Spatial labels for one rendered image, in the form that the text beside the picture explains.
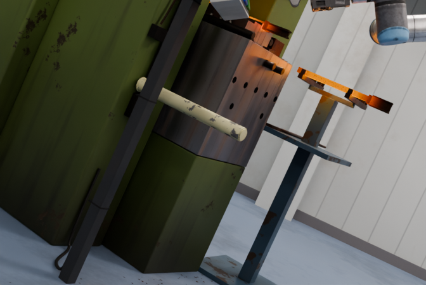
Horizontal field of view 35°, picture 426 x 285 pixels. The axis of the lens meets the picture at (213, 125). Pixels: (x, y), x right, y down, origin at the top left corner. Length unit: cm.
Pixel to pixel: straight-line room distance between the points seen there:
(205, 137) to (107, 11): 55
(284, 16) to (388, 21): 95
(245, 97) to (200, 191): 38
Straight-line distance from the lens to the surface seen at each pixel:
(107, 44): 234
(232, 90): 240
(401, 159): 538
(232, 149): 257
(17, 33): 250
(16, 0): 256
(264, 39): 257
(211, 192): 258
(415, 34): 221
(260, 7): 285
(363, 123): 533
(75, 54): 243
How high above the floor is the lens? 74
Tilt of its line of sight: 4 degrees down
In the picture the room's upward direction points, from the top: 24 degrees clockwise
